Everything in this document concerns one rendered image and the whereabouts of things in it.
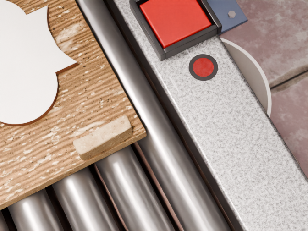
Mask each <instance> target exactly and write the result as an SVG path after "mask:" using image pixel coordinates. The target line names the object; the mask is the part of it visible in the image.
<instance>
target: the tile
mask: <svg viewBox="0 0 308 231"><path fill-rule="evenodd" d="M77 65H78V63H77V62H76V61H75V60H73V59H72V58H70V57H69V56H67V55H66V54H65V53H63V52H62V51H61V50H60V49H59V48H58V46H57V45H56V43H55V41H54V39H53V37H52V35H51V33H50V30H49V7H48V6H45V7H43V8H41V9H39V10H36V11H34V12H32V13H30V14H28V15H26V14H25V12H24V11H23V10H22V9H21V8H20V7H18V6H17V5H15V4H13V3H11V2H9V1H6V0H0V123H2V124H5V125H9V126H15V127H20V126H26V125H30V124H32V123H35V122H37V121H39V120H40V119H42V118H43V117H44V116H46V115H47V114H48V113H49V112H50V110H51V109H52V108H53V106H54V104H55V102H56V100H57V97H58V92H59V82H58V78H57V75H58V74H60V73H62V72H64V71H67V70H69V69H71V68H73V67H75V66H77Z"/></svg>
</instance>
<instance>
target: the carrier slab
mask: <svg viewBox="0 0 308 231"><path fill-rule="evenodd" d="M6 1H9V2H11V3H13V4H15V5H17V6H18V7H20V8H21V9H22V10H23V11H24V12H25V14H26V15H28V14H30V13H32V12H34V11H36V10H39V9H41V8H43V7H45V6H48V7H49V31H50V33H51V35H52V37H53V39H54V41H55V43H56V45H57V46H58V48H59V49H60V50H61V51H62V52H63V53H65V54H66V55H67V56H69V57H70V58H72V59H73V60H75V61H76V62H77V63H78V65H77V66H75V67H73V68H71V69H69V70H67V71H64V72H62V73H60V74H58V75H57V78H58V82H59V92H58V97H57V100H56V102H55V104H54V106H53V108H52V109H51V110H50V112H49V113H48V114H47V115H46V116H44V117H43V118H42V119H40V120H39V121H37V122H35V123H32V124H30V125H26V126H9V125H5V124H2V123H0V210H2V209H4V208H6V207H8V206H10V205H12V204H14V203H16V202H18V201H20V200H22V199H24V198H26V197H28V196H30V195H32V194H34V193H36V192H37V191H39V190H41V189H43V188H45V187H47V186H49V185H51V184H53V183H55V182H57V181H59V180H61V179H63V178H65V177H67V176H69V175H71V174H73V173H75V172H77V171H79V170H81V169H83V168H85V167H87V166H89V165H91V164H93V163H95V162H97V161H99V160H101V159H103V158H105V157H107V156H109V155H111V154H112V153H114V152H116V151H118V150H120V149H122V148H124V147H126V146H128V145H130V144H132V143H134V142H136V141H138V140H140V139H142V138H144V137H146V136H147V134H146V130H145V128H144V126H143V124H142V122H141V121H140V119H139V117H138V115H137V113H136V112H135V109H134V108H133V106H132V104H131V102H130V100H129V98H128V97H127V95H126V93H125V91H124V89H123V88H122V86H121V84H120V82H119V80H118V78H117V77H116V75H115V73H114V71H113V69H112V68H111V66H110V64H109V62H108V60H107V58H106V57H105V55H104V53H103V51H102V49H101V47H100V45H99V44H98V42H97V40H96V38H95V36H94V34H93V33H92V31H91V29H90V27H89V25H88V24H87V22H86V20H85V18H84V16H83V14H82V13H81V11H80V9H79V7H78V5H77V3H76V2H75V0H6ZM124 115H126V116H127V117H128V119H129V121H130V123H131V126H132V132H133V135H132V136H130V137H129V138H127V139H125V140H124V141H122V142H120V143H118V144H117V145H115V146H113V147H110V148H107V149H105V150H103V151H101V152H99V153H98V154H96V155H94V156H92V157H90V158H88V159H86V160H82V159H81V158H80V157H79V155H78V153H77V151H76V149H75V147H74V145H73V141H74V140H75V139H78V138H81V137H84V136H86V135H88V134H90V133H92V132H94V131H96V130H98V129H99V128H101V127H102V126H104V125H106V124H108V123H110V122H112V121H114V120H116V119H118V118H120V117H122V116H124Z"/></svg>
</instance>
